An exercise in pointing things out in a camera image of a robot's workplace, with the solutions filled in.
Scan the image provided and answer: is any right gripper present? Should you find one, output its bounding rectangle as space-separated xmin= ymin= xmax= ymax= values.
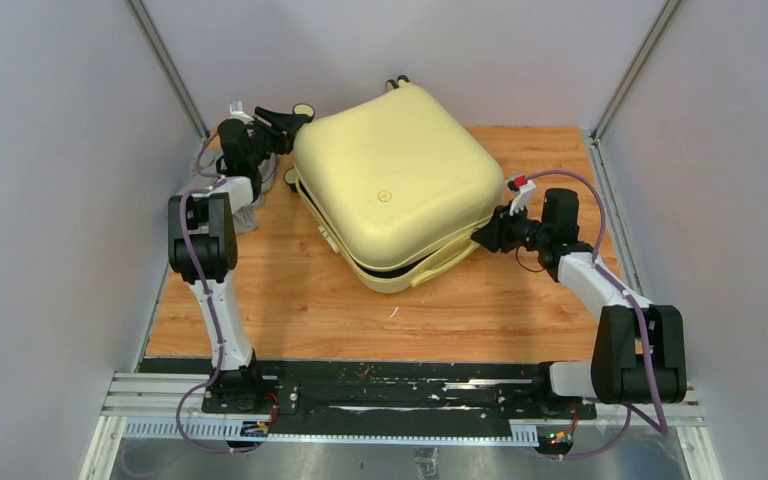
xmin=470 ymin=199 xmax=550 ymax=254

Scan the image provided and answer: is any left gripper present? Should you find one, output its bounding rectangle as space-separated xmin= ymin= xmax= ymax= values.
xmin=247 ymin=108 xmax=308 ymax=170

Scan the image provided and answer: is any cream suitcase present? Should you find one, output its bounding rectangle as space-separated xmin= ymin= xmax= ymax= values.
xmin=293 ymin=75 xmax=504 ymax=294

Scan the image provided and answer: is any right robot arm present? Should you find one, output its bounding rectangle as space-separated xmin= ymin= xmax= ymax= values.
xmin=471 ymin=188 xmax=687 ymax=418

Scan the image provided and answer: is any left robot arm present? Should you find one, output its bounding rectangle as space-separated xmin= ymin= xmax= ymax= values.
xmin=167 ymin=103 xmax=315 ymax=413

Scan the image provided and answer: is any grey crumpled cloth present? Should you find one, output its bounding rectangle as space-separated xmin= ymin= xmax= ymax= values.
xmin=189 ymin=152 xmax=279 ymax=234

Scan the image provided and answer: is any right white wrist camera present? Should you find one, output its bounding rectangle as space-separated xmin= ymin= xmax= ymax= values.
xmin=506 ymin=174 xmax=537 ymax=217

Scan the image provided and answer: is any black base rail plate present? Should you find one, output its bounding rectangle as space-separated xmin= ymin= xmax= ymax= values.
xmin=202 ymin=360 xmax=596 ymax=438

